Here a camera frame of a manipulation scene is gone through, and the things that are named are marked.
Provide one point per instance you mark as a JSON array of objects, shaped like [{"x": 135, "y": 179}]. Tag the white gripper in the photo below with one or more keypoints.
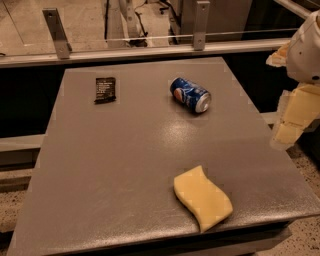
[{"x": 305, "y": 55}]

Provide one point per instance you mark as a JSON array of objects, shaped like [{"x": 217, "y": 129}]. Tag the blue pepsi can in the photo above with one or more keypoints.
[{"x": 193, "y": 96}]

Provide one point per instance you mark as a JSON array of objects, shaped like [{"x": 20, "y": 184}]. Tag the yellow wavy sponge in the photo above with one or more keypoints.
[{"x": 206, "y": 201}]

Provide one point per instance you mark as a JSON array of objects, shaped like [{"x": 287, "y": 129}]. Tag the black snack packet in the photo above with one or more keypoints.
[{"x": 105, "y": 90}]

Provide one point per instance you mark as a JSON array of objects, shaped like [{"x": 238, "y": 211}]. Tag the right metal bracket post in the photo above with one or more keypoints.
[{"x": 202, "y": 8}]

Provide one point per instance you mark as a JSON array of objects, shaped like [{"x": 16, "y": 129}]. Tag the metal bracket post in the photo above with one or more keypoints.
[
  {"x": 202, "y": 8},
  {"x": 56, "y": 29}
]

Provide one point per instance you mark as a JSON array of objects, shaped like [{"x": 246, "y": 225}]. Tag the grey metal rail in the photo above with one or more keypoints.
[{"x": 135, "y": 54}]

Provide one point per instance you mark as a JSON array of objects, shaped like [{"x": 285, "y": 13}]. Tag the left metal bracket post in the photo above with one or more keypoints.
[{"x": 56, "y": 29}]

